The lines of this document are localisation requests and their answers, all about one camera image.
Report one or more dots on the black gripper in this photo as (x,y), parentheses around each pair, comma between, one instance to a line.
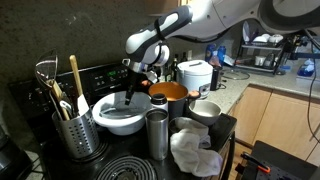
(134,70)

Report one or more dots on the glass pot lid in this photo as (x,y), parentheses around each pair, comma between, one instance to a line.
(120,111)

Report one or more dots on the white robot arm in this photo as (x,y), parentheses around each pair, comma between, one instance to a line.
(205,19)

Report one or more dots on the large white bowl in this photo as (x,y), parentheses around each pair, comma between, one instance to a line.
(121,119)

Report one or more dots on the black pot orange interior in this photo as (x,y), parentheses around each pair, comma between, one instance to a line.
(177,96)

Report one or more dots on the small steel bowl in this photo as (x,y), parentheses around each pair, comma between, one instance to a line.
(175,125)

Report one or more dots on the grey ceramic bowl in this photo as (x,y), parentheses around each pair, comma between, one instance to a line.
(205,112)

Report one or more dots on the white thermos bottle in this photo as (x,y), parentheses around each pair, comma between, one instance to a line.
(159,100)

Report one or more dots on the stainless steel tumbler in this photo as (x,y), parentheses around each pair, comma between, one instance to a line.
(157,132)

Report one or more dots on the black electric stove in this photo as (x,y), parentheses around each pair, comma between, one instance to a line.
(118,157)

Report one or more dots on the white silicone spatula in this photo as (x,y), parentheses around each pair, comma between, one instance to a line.
(82,105)

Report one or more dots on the wooden spatula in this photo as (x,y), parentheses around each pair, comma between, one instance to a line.
(74,66)

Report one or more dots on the white rice cooker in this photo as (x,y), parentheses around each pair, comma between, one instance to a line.
(195,75)

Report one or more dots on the perforated steel utensil holder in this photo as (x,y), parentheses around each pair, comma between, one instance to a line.
(79,135)

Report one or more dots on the white crumpled cloth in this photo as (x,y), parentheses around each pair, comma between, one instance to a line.
(190,149)

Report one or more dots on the steel ladle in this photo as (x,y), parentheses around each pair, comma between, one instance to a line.
(45,71)

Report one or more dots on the blue dish soap bottle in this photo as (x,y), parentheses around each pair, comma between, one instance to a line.
(221,54)

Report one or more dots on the black dish rack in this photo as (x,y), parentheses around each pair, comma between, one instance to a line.
(260,53)

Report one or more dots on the black orange clamp tool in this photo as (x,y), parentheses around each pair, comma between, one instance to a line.
(260,166)

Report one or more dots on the wooden base cabinet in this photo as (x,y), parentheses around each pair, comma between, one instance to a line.
(287,121)

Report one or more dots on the black table with holes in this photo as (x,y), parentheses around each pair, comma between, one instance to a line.
(264,152)

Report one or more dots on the blue cleaner bottle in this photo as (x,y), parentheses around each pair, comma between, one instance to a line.
(306,69)

